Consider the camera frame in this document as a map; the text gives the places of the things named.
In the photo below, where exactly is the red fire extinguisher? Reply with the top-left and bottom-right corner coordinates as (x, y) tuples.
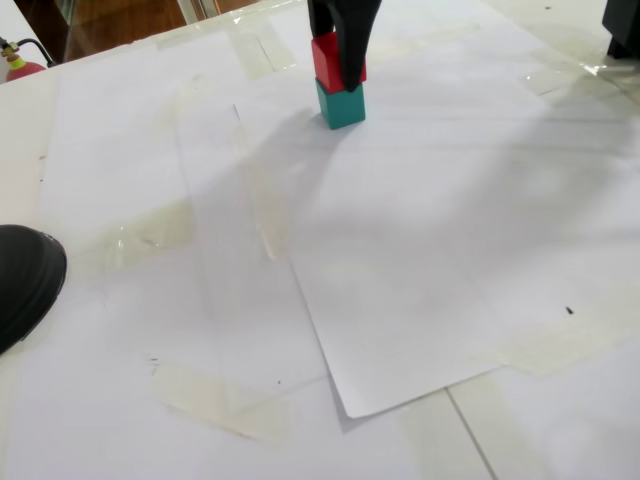
(0, 35), (60, 84)

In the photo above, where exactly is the brown wooden cabinet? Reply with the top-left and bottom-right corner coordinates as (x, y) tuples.
(13, 0), (221, 65)

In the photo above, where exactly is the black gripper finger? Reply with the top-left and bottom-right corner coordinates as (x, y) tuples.
(332, 0), (384, 94)
(307, 0), (335, 40)

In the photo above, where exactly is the teal blue cube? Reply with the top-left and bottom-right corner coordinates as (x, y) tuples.
(314, 77), (367, 131)

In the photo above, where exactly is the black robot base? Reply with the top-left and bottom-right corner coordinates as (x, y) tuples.
(601, 0), (640, 60)

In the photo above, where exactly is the glossy beige tape strip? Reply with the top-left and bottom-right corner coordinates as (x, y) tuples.
(74, 199), (196, 274)

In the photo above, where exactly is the red cube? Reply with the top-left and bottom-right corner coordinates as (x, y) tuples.
(310, 32), (368, 94)

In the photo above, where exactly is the long beige tape strip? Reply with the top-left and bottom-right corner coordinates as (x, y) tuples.
(228, 122), (290, 262)

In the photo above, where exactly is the short clear tape strip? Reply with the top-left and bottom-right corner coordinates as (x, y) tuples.
(519, 67), (569, 97)

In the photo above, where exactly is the white paper sheet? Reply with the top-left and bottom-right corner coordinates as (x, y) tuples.
(233, 27), (640, 420)
(174, 119), (329, 416)

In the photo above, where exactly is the black round camera base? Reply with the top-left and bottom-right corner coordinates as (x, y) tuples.
(0, 224), (68, 357)

